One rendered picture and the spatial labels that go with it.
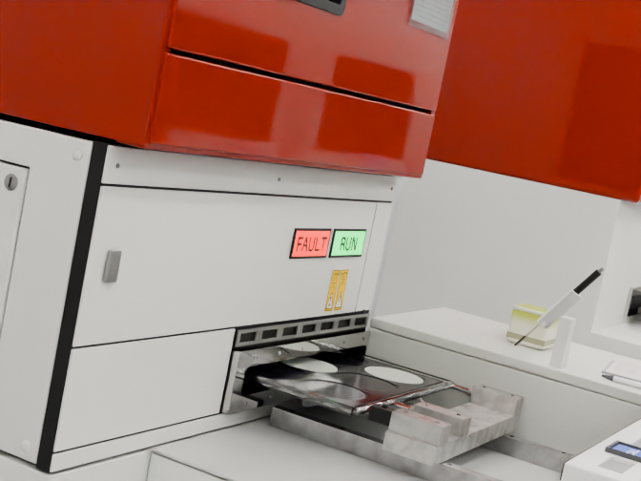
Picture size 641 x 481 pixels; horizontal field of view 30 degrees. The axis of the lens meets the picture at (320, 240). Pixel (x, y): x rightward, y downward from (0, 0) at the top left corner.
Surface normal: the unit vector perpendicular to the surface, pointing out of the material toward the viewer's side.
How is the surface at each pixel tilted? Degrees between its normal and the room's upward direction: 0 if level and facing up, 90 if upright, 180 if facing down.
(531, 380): 90
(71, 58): 90
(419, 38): 90
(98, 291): 90
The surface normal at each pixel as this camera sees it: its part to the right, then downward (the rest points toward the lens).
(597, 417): -0.47, 0.00
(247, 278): 0.86, 0.22
